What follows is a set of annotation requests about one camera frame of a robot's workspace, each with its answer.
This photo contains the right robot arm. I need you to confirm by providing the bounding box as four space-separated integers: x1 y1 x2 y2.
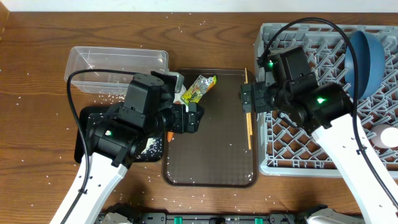
241 46 397 223

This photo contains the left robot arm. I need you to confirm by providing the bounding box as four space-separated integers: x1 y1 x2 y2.
51 70 204 223

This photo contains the black plastic tray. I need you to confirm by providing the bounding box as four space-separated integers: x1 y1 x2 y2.
74 106 164 164

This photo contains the white tissue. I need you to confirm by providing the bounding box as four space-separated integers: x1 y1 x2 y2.
174 85 188 106

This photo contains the clear plastic bin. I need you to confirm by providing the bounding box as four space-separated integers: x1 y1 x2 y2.
64 46 169 95

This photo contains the brown serving tray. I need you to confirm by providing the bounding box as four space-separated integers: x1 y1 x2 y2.
162 68 258 188

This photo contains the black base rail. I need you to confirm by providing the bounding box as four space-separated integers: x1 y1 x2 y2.
93 203 364 224

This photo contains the white rice pile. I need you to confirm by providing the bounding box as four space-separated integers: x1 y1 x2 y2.
141 138 162 154

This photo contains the dark blue plate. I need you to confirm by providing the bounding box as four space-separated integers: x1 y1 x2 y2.
350 31 386 100

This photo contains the grey dishwasher rack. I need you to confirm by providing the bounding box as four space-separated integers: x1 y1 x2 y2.
254 23 397 178

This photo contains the pink cup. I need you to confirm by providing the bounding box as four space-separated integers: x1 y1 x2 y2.
371 124 398 149

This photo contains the orange carrot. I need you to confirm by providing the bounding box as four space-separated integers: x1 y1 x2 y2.
167 132 174 142

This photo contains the yellow green snack wrapper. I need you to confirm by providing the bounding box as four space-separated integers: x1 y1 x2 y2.
182 75 217 104

